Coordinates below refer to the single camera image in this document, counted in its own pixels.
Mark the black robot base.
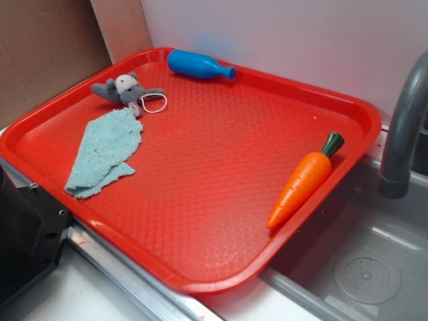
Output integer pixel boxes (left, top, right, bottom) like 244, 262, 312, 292
1, 169, 72, 308

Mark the gray plush animal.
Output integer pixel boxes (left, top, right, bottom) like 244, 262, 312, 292
91, 72, 168, 118

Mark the red plastic tray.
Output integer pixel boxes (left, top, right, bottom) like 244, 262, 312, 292
1, 48, 381, 294

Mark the orange plastic carrot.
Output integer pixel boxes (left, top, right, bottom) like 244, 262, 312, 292
267, 132, 344, 229

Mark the blue plastic bottle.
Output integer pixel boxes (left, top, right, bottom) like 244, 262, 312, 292
167, 49, 237, 80

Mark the light blue cloth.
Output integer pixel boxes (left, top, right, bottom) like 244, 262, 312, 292
64, 108, 143, 199

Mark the gray toy faucet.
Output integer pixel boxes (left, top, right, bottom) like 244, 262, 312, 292
378, 52, 427, 199

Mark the gray plastic sink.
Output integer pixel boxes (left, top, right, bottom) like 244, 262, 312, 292
257, 146, 428, 321

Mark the brown cardboard panel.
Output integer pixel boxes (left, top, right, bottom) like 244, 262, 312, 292
1, 1, 152, 128

